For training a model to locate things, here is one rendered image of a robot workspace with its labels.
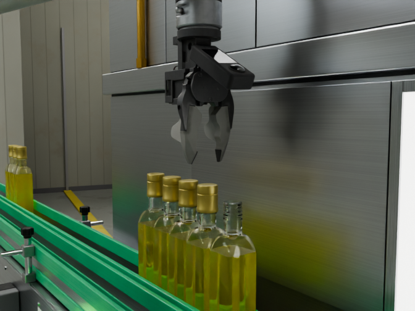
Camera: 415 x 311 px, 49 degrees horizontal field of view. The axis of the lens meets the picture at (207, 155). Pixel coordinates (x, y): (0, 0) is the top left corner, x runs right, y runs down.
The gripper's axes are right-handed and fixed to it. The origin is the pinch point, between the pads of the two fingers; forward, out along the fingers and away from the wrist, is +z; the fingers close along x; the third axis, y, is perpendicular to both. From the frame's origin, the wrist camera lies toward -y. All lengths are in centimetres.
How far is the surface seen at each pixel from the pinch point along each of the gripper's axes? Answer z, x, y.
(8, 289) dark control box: 37, 17, 62
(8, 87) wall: -39, -89, 499
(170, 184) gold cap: 5.9, 0.7, 10.2
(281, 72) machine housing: -13.7, -13.1, -3.6
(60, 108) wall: -18, -215, 693
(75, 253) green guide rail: 26, 6, 44
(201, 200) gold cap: 7.0, 1.7, -0.7
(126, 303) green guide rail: 29.5, 5.9, 18.5
